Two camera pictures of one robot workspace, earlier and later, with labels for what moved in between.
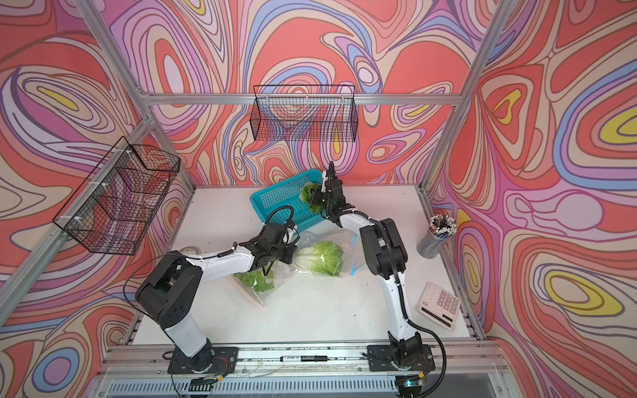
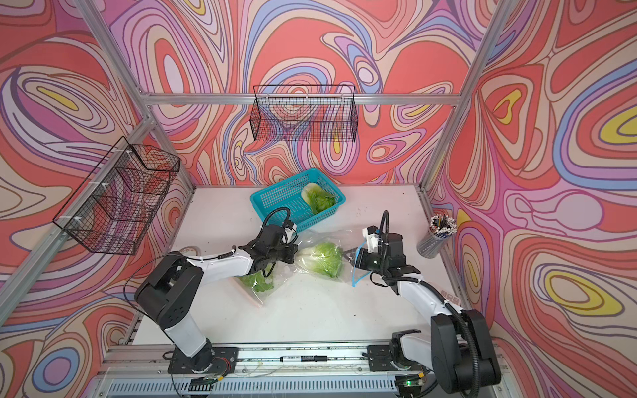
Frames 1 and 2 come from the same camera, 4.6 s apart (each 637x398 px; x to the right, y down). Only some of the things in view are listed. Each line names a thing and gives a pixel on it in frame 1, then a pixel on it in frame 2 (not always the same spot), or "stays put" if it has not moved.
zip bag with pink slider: x=260 y=288 stays put
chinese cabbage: x=305 y=196 stays put
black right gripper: x=316 y=195 → x=362 y=259
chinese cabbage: x=323 y=256 stays put
